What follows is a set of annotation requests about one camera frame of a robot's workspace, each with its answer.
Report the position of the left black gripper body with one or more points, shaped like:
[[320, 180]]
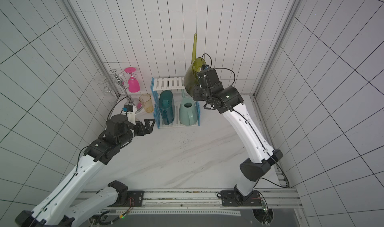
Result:
[[138, 129]]

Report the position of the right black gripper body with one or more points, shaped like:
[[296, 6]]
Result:
[[205, 74]]

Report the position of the olive green translucent watering can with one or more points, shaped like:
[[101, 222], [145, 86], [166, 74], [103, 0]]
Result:
[[191, 78]]

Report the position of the dark teal watering can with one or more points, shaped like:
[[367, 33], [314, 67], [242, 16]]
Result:
[[167, 107]]

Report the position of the mint green watering can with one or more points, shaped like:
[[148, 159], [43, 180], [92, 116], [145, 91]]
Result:
[[188, 114]]

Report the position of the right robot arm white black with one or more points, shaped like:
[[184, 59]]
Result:
[[262, 156]]

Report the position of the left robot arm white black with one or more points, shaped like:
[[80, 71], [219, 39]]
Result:
[[57, 210]]

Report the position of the white blue two-tier shelf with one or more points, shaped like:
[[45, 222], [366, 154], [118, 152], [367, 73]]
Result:
[[176, 86]]

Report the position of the amber translucent plastic cup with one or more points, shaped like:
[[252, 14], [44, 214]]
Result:
[[146, 101]]

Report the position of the pink upside-down wine glass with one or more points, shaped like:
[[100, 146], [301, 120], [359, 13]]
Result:
[[133, 83]]

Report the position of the chrome glass holder stand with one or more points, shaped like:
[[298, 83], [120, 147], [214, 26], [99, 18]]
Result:
[[116, 78]]

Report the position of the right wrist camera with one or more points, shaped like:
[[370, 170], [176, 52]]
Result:
[[205, 67]]

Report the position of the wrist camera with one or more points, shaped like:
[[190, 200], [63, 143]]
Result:
[[130, 112], [205, 67]]

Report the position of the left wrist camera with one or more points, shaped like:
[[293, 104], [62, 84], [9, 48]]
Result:
[[130, 112]]

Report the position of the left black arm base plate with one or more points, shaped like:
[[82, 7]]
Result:
[[126, 197]]

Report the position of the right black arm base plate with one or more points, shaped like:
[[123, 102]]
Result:
[[234, 198]]

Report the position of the aluminium mounting rail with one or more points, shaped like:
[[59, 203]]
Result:
[[203, 201]]

